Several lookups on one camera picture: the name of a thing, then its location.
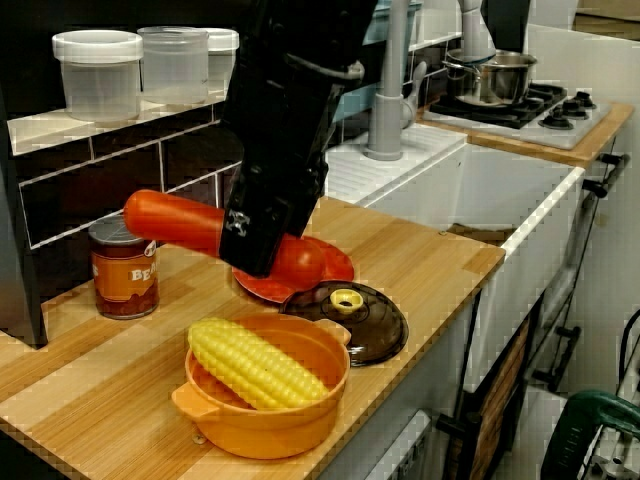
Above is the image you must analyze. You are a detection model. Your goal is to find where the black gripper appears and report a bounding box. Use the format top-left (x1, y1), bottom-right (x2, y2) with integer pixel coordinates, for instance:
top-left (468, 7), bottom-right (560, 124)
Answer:
top-left (218, 53), bottom-right (351, 279)

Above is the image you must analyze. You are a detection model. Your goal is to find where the red toy sausage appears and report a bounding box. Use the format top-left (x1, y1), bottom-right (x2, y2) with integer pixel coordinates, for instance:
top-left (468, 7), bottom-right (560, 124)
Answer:
top-left (123, 188), bottom-right (326, 292)

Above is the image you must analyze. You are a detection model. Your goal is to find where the brown lid yellow knob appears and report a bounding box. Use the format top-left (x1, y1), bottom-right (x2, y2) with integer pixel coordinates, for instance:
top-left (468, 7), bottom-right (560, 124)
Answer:
top-left (278, 279), bottom-right (410, 369)

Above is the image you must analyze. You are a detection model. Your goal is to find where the red toy plate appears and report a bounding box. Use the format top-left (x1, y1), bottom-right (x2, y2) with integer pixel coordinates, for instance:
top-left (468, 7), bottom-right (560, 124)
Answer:
top-left (231, 234), bottom-right (356, 304)

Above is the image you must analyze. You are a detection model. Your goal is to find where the yellow toy corn cob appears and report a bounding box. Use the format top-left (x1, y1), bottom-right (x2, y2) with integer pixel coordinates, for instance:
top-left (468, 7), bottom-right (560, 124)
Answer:
top-left (187, 317), bottom-right (331, 411)

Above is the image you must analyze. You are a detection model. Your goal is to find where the teal plastic bin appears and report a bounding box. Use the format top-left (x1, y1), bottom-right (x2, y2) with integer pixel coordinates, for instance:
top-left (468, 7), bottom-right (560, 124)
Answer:
top-left (339, 0), bottom-right (424, 124)

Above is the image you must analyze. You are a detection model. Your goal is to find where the brown toy bean can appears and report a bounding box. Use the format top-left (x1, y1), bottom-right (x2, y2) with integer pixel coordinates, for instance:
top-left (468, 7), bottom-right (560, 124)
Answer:
top-left (88, 214), bottom-right (161, 321)

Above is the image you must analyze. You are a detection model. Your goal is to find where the cream shelf ledge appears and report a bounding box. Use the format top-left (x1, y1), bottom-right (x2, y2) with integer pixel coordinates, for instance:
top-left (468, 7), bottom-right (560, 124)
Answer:
top-left (7, 97), bottom-right (236, 156)

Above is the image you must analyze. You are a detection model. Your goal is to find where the white lidded plastic jar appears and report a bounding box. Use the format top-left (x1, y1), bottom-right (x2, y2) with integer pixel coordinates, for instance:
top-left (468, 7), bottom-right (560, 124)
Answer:
top-left (51, 29), bottom-right (145, 124)
top-left (204, 28), bottom-right (240, 94)

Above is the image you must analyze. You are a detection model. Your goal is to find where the dark tile backsplash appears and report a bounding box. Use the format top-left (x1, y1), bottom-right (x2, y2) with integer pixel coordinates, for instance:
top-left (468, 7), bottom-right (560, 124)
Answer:
top-left (12, 42), bottom-right (451, 301)

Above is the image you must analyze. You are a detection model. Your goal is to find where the clear lidded plastic jar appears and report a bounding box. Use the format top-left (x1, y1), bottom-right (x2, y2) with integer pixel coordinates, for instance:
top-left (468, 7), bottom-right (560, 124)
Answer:
top-left (137, 26), bottom-right (210, 105)

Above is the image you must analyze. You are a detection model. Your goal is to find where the white toy kitchen cabinet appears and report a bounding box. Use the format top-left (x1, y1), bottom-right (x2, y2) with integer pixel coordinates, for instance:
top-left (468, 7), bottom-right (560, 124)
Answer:
top-left (314, 294), bottom-right (481, 480)

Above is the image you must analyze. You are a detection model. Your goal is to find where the orange toy pot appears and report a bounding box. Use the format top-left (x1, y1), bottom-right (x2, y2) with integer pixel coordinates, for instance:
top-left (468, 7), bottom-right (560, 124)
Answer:
top-left (170, 312), bottom-right (352, 460)

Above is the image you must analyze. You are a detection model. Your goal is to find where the white toy sink unit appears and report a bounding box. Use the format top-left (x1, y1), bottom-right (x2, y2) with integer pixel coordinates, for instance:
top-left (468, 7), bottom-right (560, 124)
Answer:
top-left (324, 122), bottom-right (586, 401)

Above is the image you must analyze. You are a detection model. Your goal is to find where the toy stove top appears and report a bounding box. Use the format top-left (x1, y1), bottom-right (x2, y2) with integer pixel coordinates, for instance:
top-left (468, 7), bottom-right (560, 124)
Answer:
top-left (422, 82), bottom-right (614, 151)

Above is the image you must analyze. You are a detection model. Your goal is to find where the grey dispenser panel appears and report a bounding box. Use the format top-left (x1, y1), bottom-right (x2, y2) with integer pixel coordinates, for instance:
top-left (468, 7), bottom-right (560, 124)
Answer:
top-left (384, 409), bottom-right (432, 480)

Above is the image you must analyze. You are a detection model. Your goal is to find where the steel cooking pot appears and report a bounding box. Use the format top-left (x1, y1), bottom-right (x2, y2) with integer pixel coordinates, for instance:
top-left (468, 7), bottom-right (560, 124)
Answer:
top-left (441, 48), bottom-right (540, 109)

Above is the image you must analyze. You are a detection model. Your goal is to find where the wood grain cabinet door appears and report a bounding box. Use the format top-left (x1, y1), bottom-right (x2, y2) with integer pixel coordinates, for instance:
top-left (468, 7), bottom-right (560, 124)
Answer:
top-left (469, 317), bottom-right (532, 480)

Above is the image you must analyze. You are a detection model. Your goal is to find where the black cabinet handle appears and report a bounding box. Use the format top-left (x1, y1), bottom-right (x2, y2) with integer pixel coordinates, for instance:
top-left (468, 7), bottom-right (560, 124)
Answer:
top-left (435, 409), bottom-right (484, 451)

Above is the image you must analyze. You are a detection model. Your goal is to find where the black drawer handle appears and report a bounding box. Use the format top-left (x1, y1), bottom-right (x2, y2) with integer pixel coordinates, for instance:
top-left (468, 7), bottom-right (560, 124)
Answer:
top-left (531, 324), bottom-right (583, 393)

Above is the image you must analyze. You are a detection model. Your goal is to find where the black oven handle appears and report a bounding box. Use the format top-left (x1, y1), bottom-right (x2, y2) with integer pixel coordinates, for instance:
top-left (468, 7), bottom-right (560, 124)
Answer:
top-left (581, 152), bottom-right (631, 200)

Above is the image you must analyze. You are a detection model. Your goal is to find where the black cable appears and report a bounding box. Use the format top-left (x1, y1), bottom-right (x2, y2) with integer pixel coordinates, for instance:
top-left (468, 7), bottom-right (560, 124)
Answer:
top-left (617, 307), bottom-right (640, 386)

